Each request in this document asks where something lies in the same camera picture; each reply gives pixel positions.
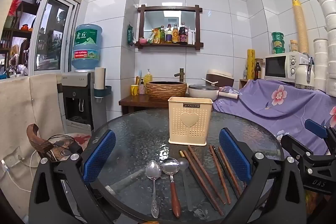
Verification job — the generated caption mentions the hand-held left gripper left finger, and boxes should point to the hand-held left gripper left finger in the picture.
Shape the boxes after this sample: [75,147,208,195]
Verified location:
[28,129,116,224]

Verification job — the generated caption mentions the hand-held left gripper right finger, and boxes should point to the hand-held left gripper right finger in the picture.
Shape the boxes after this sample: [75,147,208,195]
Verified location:
[219,128,307,224]

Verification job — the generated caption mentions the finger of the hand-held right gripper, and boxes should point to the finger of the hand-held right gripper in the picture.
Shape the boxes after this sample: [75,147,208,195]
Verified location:
[304,119,336,147]
[280,134,336,162]

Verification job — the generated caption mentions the grey plastic spoon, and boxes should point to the grey plastic spoon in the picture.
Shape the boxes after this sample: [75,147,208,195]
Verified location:
[178,158,194,212]

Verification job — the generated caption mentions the silver metal spoon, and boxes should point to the silver metal spoon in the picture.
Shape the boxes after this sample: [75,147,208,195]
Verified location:
[145,160,162,219]

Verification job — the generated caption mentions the cream perforated utensil holder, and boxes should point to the cream perforated utensil holder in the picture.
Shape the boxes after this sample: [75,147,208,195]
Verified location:
[167,96,213,146]

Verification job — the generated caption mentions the wooden-handled metal spoon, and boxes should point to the wooden-handled metal spoon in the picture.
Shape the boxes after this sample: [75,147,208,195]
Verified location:
[161,158,182,218]

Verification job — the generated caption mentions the red floral cushion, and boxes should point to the red floral cushion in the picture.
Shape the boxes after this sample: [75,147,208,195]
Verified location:
[63,132,92,151]

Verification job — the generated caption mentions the purple floral cloth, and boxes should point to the purple floral cloth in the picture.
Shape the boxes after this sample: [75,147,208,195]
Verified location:
[212,79,336,161]

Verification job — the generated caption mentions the cream kettle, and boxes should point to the cream kettle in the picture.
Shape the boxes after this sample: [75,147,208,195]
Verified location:
[294,56,315,90]

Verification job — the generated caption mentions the wooden chair back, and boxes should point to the wooden chair back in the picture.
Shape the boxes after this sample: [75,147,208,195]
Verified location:
[26,124,54,160]

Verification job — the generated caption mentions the teal cup holder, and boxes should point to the teal cup holder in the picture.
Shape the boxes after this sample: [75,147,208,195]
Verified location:
[94,86,112,98]

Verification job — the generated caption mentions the dark wooden washstand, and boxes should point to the dark wooden washstand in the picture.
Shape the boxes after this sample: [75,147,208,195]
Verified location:
[119,94,216,116]

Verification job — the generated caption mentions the white pot with glass lid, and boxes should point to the white pot with glass lid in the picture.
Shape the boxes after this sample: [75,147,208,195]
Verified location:
[188,84,240,102]

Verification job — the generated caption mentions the white microwave oven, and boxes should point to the white microwave oven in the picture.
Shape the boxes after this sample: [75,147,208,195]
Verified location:
[264,52,309,83]

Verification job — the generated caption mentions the grey water dispenser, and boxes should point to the grey water dispenser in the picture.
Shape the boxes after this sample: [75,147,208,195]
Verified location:
[61,71,95,131]

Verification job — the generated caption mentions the stack of white paper bowls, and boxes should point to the stack of white paper bowls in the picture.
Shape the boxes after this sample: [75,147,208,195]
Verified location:
[310,0,336,98]

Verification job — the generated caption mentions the white paper cup tube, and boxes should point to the white paper cup tube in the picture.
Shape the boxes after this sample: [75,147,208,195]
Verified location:
[94,67,106,99]

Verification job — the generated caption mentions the brown and white rice cooker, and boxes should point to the brown and white rice cooker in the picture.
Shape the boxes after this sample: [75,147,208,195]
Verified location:
[202,69,234,87]

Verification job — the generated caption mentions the yellow wrap roll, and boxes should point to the yellow wrap roll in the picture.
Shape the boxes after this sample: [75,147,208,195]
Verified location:
[247,49,256,80]

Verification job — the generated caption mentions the beige cloth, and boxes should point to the beige cloth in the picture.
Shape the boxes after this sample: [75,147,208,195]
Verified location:
[0,73,66,214]

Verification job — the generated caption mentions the woven pattern sink basin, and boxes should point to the woven pattern sink basin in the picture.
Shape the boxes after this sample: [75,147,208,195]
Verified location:
[146,81,188,101]

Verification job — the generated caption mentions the bamboo style faucet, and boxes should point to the bamboo style faucet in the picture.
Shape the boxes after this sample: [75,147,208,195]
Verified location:
[174,68,185,83]

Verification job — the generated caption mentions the tall tan paper cup stack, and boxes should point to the tall tan paper cup stack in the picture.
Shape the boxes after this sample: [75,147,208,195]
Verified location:
[291,0,309,54]

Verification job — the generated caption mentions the blue water jug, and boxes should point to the blue water jug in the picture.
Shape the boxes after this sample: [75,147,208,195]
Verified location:
[72,24,103,72]

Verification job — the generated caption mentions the green hanging packet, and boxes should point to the green hanging packet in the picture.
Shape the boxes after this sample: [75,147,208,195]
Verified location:
[127,24,135,46]

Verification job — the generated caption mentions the dark soy sauce bottle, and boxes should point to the dark soy sauce bottle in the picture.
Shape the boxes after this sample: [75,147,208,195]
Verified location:
[179,23,188,45]

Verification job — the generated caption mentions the yellow snack packet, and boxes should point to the yellow snack packet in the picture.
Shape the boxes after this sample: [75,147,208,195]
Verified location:
[150,27,161,44]

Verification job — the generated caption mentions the sliding window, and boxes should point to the sliding window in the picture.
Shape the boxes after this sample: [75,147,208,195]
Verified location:
[0,0,82,76]

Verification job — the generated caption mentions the wooden framed mirror shelf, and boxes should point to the wooden framed mirror shelf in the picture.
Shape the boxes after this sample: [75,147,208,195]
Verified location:
[137,4,204,51]

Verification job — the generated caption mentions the black cables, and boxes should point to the black cables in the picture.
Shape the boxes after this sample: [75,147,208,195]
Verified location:
[47,134,80,162]

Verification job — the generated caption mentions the white charging cable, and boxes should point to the white charging cable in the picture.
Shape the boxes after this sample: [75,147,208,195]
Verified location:
[0,151,38,193]

